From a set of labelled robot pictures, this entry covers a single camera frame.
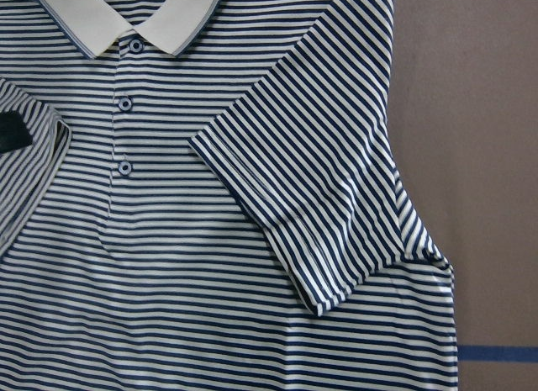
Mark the navy white striped polo shirt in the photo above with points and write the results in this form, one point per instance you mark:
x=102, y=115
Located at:
x=211, y=202

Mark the blue tape grid lines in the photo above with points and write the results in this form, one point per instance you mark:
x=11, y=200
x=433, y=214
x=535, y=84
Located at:
x=514, y=354

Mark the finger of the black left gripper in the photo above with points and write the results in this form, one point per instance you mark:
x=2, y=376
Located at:
x=14, y=132

